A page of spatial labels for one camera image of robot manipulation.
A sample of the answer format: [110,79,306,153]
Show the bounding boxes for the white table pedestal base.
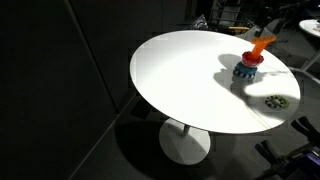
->
[158,117,212,166]

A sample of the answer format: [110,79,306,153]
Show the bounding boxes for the black clamp handle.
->
[290,116,320,148]
[254,139,288,168]

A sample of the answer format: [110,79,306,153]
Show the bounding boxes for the blue toy ring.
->
[234,60,259,76]

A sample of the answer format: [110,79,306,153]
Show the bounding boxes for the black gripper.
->
[253,23,270,38]

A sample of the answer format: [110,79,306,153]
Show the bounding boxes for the orange toy ring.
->
[251,34,278,46]

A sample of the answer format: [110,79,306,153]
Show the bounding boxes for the green black white toy ring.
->
[264,94,290,110]

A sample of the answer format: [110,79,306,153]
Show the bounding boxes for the purple device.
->
[293,148,320,180]

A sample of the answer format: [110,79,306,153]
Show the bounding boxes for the wooden bar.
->
[228,26,251,32]

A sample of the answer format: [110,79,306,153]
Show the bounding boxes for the grey metal table leg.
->
[288,49,320,85]

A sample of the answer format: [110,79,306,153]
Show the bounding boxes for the small white round table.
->
[298,18,320,38]

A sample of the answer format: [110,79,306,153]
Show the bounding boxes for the grey patterned cushion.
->
[191,14,210,31]

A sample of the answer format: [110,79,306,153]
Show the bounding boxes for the red toy ring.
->
[241,50,265,67]

